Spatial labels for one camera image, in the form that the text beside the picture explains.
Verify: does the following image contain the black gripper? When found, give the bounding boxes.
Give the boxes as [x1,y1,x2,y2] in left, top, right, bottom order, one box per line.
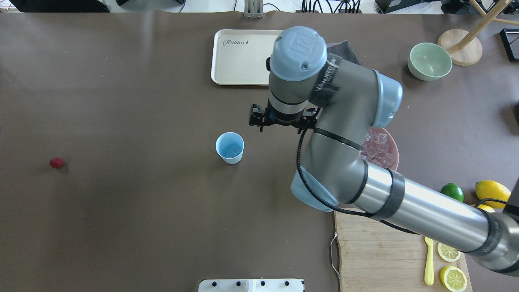
[249,104,319,134]

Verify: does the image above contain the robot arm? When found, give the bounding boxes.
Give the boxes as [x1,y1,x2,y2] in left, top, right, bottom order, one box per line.
[249,26,518,277]

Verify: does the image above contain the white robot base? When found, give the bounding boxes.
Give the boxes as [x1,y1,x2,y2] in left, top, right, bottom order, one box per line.
[198,278,305,292]

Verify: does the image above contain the light blue plastic cup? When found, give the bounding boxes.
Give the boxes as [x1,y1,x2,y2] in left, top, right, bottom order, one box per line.
[215,132,244,165]

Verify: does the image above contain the pile of ice cubes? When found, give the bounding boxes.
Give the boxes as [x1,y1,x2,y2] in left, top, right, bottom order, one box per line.
[360,132,396,169]

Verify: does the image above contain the wooden cup stand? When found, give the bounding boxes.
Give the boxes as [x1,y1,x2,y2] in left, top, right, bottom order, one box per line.
[438,0,519,66]

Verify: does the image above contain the cream rabbit tray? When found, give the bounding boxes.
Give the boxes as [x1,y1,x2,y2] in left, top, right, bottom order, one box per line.
[210,29,282,86]

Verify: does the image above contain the grey folded cloth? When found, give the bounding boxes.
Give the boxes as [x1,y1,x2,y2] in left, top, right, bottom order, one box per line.
[326,40,361,65]

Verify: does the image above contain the pink bowl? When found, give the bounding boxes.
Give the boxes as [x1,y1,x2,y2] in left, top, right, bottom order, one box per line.
[359,127,400,172]

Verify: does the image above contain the pale green bowl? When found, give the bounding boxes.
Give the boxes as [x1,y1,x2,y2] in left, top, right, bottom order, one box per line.
[407,43,453,81]

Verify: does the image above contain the wooden cutting board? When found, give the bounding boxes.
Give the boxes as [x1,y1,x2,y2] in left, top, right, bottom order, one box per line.
[334,212,470,292]

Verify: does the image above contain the green lime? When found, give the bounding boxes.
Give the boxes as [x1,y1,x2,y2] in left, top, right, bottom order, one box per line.
[440,182,465,202]

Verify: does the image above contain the red strawberry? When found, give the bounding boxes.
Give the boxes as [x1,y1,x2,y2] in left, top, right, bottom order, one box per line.
[49,157,64,169]

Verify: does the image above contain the yellow plastic knife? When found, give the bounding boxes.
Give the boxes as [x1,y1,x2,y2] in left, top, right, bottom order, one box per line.
[423,236,434,286]

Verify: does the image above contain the lemon slice far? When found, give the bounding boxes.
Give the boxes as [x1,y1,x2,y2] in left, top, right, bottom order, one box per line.
[436,242,462,262]

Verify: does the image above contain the lemon slice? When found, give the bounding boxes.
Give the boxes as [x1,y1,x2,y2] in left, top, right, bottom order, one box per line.
[439,266,468,292]
[436,242,462,262]

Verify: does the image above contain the whole yellow lemon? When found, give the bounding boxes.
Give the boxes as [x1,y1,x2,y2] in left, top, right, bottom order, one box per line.
[470,204,495,213]
[475,180,511,209]

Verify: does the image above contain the lemon slice near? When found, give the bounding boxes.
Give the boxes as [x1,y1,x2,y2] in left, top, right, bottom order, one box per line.
[439,266,468,292]

